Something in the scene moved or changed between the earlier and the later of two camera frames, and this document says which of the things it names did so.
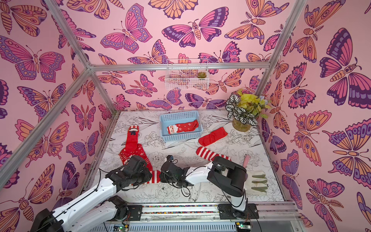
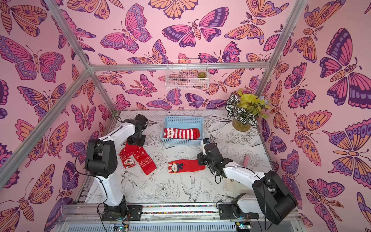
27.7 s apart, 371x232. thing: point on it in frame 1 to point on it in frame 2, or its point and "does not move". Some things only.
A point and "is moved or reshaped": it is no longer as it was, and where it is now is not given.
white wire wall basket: [187, 74] does not move
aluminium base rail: [279, 217] does not move
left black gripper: [148, 176] to [131, 142]
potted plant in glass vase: [245, 109] does not move
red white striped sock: [207, 154] is moved or reshaped
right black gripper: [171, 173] to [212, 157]
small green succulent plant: [201, 75] does not move
